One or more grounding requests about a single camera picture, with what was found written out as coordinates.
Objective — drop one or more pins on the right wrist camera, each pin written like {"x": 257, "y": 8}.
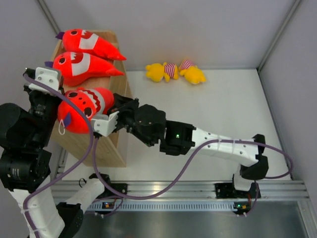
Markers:
{"x": 103, "y": 124}

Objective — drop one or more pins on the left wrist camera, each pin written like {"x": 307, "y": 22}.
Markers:
{"x": 49, "y": 77}

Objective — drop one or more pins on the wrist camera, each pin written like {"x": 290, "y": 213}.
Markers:
{"x": 49, "y": 77}
{"x": 103, "y": 124}

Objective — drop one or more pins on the right aluminium corner post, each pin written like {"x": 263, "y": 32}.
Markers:
{"x": 285, "y": 23}

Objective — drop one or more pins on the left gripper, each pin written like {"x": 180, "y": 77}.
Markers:
{"x": 32, "y": 93}

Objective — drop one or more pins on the grey slotted cable duct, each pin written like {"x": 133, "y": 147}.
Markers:
{"x": 163, "y": 206}

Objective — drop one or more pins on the aluminium corner post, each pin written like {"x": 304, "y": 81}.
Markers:
{"x": 285, "y": 23}
{"x": 48, "y": 15}

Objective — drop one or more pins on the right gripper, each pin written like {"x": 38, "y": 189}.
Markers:
{"x": 123, "y": 105}

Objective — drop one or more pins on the wooden shelf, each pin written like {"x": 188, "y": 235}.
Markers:
{"x": 76, "y": 144}

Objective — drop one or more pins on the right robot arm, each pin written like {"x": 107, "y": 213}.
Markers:
{"x": 150, "y": 126}

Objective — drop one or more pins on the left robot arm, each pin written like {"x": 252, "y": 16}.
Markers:
{"x": 25, "y": 172}

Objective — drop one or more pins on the red shark plush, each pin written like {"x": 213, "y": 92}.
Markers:
{"x": 84, "y": 41}
{"x": 91, "y": 102}
{"x": 76, "y": 67}

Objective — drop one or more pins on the yellow bear plush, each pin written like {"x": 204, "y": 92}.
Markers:
{"x": 191, "y": 72}
{"x": 157, "y": 72}

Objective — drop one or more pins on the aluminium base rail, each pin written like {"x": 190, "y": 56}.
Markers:
{"x": 201, "y": 190}

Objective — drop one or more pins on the left aluminium corner post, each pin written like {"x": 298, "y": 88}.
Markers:
{"x": 48, "y": 15}

